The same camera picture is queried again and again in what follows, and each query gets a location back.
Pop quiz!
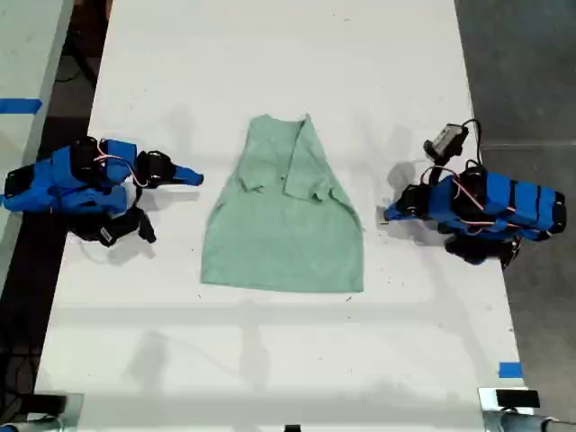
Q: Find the metal table clamp bracket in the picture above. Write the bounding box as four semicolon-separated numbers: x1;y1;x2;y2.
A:
477;386;541;432
26;391;86;432

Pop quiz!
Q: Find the grey gripper camera box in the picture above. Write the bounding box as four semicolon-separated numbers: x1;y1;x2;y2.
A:
423;124;470;161

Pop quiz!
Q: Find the black camera cable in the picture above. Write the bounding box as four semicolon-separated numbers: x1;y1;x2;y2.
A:
459;118;483;168

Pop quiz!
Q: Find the black floor cable bundle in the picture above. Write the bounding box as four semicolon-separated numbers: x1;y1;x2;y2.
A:
0;348;40;424

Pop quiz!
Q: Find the white side table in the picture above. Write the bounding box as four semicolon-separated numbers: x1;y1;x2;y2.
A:
0;0;76;283

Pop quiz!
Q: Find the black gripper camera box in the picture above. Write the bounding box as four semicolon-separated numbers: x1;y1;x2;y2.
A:
96;214;138;248

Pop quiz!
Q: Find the short blue tape piece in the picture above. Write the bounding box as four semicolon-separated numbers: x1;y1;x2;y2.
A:
498;360;525;380

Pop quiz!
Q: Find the pale green T-shirt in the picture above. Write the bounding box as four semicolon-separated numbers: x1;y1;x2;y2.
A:
200;112;365;294

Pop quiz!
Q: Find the black camera stalk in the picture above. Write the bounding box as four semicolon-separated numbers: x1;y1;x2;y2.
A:
429;152;456;186
130;208;158;245

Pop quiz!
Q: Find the grey metal pipe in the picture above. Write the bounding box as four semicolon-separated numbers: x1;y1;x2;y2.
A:
499;411;576;432
0;416;68;432

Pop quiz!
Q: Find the small black box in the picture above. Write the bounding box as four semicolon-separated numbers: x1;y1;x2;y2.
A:
30;394;68;416
495;390;541;409

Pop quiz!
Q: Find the long blue tape strip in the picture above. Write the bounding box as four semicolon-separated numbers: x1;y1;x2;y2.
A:
0;98;44;114

